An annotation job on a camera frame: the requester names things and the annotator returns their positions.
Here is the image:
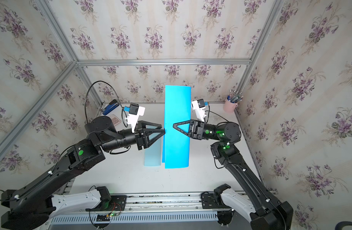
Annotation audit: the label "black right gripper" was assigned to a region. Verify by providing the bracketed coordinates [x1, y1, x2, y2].
[174, 121, 223, 146]

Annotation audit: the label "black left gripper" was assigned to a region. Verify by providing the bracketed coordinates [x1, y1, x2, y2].
[99, 119, 165, 152]

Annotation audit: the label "dark blue paper sheet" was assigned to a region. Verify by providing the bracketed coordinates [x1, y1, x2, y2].
[162, 85, 191, 169]

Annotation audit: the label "light blue paper sheet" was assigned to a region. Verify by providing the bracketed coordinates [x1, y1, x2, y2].
[144, 140, 162, 167]

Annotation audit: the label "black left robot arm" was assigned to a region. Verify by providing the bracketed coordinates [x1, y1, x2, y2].
[1, 116, 165, 230]

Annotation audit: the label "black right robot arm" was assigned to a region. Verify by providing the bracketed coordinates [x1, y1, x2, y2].
[173, 119, 293, 230]

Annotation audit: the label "pink desk calculator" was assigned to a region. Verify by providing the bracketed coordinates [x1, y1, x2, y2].
[108, 114, 122, 126]

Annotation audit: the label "blue black stapler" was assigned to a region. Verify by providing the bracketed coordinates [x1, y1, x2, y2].
[102, 99, 120, 116]

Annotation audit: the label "pink pen cup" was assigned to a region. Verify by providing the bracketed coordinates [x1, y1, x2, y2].
[223, 99, 238, 113]

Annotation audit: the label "pens in cup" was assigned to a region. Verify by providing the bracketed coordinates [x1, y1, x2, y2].
[227, 90, 243, 104]

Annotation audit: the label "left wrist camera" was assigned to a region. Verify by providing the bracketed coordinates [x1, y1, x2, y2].
[124, 103, 145, 133]

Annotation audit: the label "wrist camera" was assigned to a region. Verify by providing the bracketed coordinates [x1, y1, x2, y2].
[191, 99, 210, 123]
[124, 103, 145, 133]

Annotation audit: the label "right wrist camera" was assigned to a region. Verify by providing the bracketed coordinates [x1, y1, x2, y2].
[191, 99, 210, 123]

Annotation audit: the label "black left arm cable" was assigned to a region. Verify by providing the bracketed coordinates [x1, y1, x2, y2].
[83, 80, 128, 127]

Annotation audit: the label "aluminium mounting rail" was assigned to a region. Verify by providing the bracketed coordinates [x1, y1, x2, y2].
[42, 190, 283, 215]

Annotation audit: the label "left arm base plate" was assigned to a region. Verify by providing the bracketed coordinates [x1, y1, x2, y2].
[86, 195, 128, 213]

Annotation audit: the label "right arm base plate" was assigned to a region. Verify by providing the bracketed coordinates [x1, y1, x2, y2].
[200, 192, 232, 209]

